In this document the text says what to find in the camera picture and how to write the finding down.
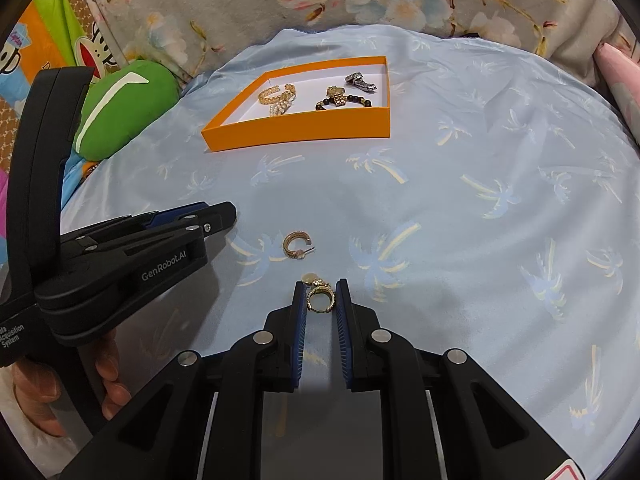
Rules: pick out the person's left hand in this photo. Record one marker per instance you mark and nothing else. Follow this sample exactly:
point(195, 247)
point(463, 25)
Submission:
point(110, 360)

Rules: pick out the gold pearl earring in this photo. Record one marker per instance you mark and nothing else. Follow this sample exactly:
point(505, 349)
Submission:
point(322, 291)

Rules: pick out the rose gold hoop earring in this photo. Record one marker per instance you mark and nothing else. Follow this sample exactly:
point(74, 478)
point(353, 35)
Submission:
point(289, 241)

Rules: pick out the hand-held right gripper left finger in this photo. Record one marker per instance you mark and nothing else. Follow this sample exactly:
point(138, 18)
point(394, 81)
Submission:
point(301, 340)

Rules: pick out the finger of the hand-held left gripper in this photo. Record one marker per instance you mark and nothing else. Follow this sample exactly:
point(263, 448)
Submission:
point(175, 211)
point(210, 220)

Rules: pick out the blue palm print sheet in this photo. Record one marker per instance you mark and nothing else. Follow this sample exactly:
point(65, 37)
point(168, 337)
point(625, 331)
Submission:
point(450, 210)

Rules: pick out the gold wristwatch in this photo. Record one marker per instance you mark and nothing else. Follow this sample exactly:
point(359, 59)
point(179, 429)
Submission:
point(336, 95)

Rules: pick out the pink pillow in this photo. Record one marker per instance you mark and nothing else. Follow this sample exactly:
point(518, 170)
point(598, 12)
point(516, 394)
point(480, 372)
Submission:
point(620, 85)

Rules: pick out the colourful cartoon printed blanket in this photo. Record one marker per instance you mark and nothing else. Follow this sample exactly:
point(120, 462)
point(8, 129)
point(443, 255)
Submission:
point(45, 45)

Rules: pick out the green pillow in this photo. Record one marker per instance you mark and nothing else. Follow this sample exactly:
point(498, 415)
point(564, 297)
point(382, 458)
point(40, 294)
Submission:
point(125, 110)

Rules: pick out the grey floral blanket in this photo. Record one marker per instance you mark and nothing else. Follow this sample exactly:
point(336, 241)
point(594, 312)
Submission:
point(225, 0)

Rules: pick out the orange cardboard box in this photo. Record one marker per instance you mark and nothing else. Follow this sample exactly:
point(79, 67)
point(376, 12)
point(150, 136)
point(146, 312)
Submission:
point(300, 130)

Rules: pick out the silver wristwatch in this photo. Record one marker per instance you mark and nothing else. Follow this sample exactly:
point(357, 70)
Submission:
point(360, 82)

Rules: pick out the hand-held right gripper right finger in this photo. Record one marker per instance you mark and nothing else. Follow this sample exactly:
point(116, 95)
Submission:
point(342, 340)

